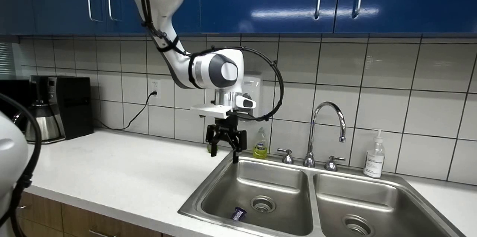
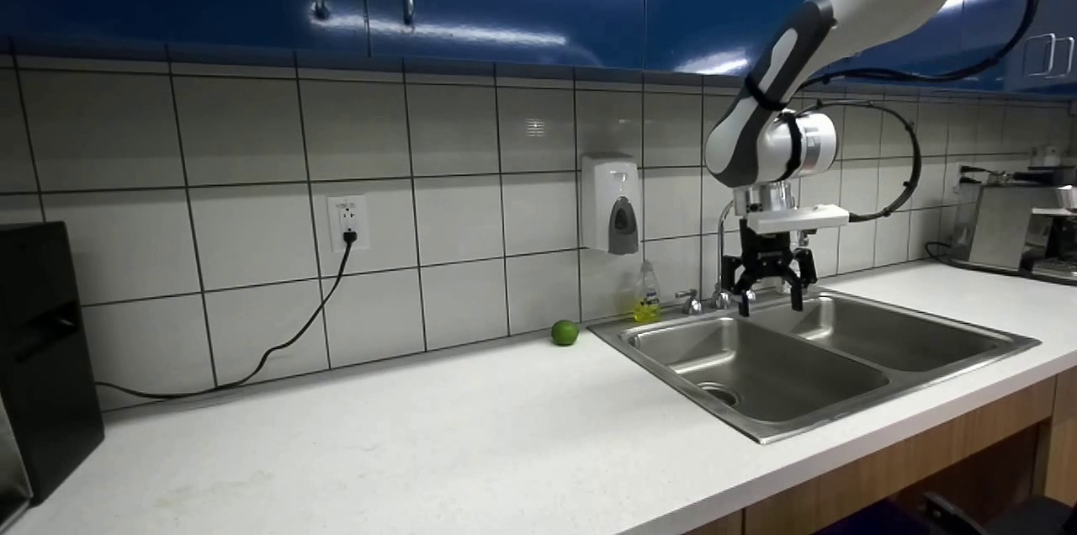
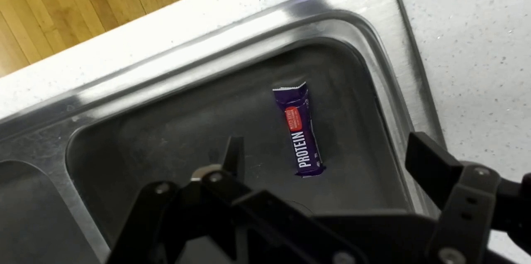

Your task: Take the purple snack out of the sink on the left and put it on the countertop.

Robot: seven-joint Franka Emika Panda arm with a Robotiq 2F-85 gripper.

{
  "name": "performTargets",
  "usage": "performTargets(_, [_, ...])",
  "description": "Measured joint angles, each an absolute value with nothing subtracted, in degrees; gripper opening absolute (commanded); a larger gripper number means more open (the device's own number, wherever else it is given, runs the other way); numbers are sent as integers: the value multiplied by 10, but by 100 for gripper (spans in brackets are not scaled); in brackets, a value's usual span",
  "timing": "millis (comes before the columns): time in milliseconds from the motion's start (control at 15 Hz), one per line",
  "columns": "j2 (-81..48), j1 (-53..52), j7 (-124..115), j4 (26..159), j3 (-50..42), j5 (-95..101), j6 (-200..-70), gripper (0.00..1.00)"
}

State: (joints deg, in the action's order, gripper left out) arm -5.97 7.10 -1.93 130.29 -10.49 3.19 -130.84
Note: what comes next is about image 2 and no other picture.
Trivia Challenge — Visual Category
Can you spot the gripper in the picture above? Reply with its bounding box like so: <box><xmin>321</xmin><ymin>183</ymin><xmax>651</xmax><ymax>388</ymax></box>
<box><xmin>721</xmin><ymin>220</ymin><xmax>820</xmax><ymax>318</ymax></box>

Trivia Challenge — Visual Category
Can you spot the stainless steel double sink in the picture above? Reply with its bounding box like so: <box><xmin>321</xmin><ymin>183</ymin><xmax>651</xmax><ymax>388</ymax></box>
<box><xmin>588</xmin><ymin>289</ymin><xmax>1043</xmax><ymax>445</ymax></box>

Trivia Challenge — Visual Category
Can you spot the chrome tap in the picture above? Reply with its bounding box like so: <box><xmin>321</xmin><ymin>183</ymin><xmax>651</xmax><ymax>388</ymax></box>
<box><xmin>713</xmin><ymin>199</ymin><xmax>745</xmax><ymax>310</ymax></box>

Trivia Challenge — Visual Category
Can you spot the yellow dish soap bottle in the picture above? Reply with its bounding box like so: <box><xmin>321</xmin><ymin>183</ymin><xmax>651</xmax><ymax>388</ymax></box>
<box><xmin>632</xmin><ymin>259</ymin><xmax>664</xmax><ymax>325</ymax></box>

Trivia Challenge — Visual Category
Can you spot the steel coffee machine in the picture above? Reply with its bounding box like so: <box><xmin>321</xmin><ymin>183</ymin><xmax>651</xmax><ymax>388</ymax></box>
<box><xmin>949</xmin><ymin>163</ymin><xmax>1077</xmax><ymax>287</ymax></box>

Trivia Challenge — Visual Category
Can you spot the black box appliance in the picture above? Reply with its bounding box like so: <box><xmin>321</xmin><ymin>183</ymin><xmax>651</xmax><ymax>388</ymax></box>
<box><xmin>0</xmin><ymin>220</ymin><xmax>106</xmax><ymax>507</ymax></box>

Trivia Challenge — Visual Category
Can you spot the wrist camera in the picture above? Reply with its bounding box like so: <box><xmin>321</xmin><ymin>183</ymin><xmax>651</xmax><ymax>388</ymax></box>
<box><xmin>744</xmin><ymin>204</ymin><xmax>850</xmax><ymax>236</ymax></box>

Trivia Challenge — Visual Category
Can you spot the white wall soap dispenser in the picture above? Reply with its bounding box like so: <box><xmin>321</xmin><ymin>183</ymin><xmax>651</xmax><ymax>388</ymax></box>
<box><xmin>580</xmin><ymin>151</ymin><xmax>643</xmax><ymax>257</ymax></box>

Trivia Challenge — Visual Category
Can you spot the blue wall cabinet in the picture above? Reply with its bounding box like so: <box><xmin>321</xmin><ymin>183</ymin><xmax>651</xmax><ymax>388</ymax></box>
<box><xmin>0</xmin><ymin>0</ymin><xmax>1077</xmax><ymax>98</ymax></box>

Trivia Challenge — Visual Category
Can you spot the white wall socket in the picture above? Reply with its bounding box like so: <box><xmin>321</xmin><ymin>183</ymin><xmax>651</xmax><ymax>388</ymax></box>
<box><xmin>326</xmin><ymin>194</ymin><xmax>371</xmax><ymax>254</ymax></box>

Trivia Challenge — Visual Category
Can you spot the black cable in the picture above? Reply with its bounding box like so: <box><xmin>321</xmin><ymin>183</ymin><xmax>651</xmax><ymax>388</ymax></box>
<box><xmin>94</xmin><ymin>230</ymin><xmax>360</xmax><ymax>402</ymax></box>

